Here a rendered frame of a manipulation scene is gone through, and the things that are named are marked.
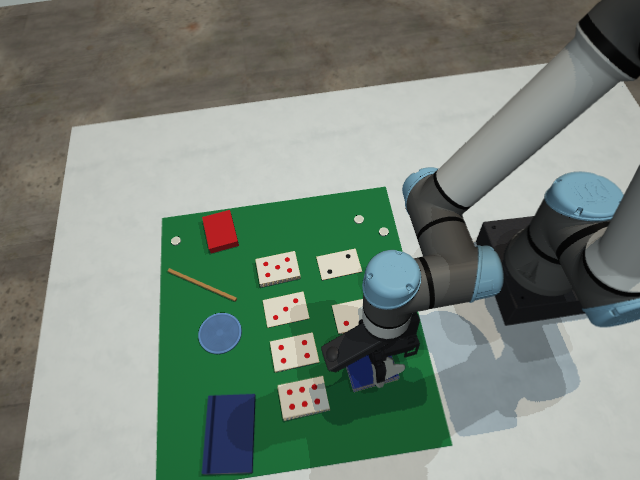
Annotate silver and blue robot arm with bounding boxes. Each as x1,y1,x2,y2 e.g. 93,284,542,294
321,0,640,372

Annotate green felt play mat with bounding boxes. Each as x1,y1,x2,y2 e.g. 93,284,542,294
156,187,453,480

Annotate blue round disc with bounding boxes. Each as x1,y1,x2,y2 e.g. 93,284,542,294
198,313,242,354

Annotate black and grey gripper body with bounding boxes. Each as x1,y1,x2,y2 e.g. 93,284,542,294
364,312,420,364

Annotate cream card with black dots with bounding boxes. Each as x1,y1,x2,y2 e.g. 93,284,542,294
316,248,362,281

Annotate thin wooden stick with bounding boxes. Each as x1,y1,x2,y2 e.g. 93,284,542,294
168,268,237,302

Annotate red rectangular block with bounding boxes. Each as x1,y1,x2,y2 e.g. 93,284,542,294
202,210,239,253

